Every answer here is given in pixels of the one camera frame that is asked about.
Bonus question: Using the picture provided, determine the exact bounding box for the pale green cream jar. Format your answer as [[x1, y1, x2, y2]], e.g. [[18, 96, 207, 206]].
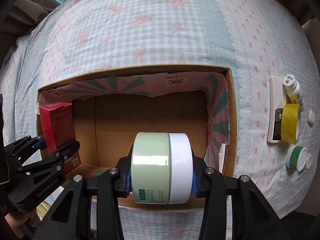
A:
[[130, 132, 193, 205]]

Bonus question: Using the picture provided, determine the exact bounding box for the cardboard box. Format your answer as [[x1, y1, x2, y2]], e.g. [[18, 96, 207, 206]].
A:
[[37, 64, 237, 180]]

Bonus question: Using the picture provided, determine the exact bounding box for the white earbuds case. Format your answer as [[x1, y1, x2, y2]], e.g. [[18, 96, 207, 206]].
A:
[[307, 110, 316, 126]]

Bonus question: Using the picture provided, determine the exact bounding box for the white pill bottle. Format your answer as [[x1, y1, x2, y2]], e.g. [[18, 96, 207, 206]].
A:
[[283, 74, 305, 112]]

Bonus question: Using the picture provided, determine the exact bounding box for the left brown curtain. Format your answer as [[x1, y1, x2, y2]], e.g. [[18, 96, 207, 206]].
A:
[[1, 0, 60, 62]]

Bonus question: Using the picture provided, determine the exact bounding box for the green jar white lid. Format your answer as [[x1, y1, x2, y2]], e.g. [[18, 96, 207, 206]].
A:
[[285, 145, 308, 172]]

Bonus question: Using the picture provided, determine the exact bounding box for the person's left hand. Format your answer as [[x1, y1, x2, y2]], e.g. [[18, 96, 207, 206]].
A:
[[5, 209, 40, 239]]

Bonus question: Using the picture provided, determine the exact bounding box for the white remote case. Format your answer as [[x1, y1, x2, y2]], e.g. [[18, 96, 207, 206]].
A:
[[267, 76, 286, 144]]

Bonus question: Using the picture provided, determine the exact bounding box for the yellow tape roll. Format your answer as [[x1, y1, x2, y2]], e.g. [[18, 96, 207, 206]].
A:
[[281, 103, 300, 144]]

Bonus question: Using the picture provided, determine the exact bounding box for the red rectangular box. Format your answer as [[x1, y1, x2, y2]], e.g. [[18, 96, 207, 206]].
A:
[[38, 101, 82, 176]]

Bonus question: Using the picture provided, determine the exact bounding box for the small white round jar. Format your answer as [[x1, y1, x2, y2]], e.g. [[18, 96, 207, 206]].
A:
[[304, 153, 313, 170]]

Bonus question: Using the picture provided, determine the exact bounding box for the checkered floral bed sheet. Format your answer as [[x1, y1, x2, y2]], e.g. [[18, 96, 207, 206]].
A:
[[1, 0, 319, 218]]

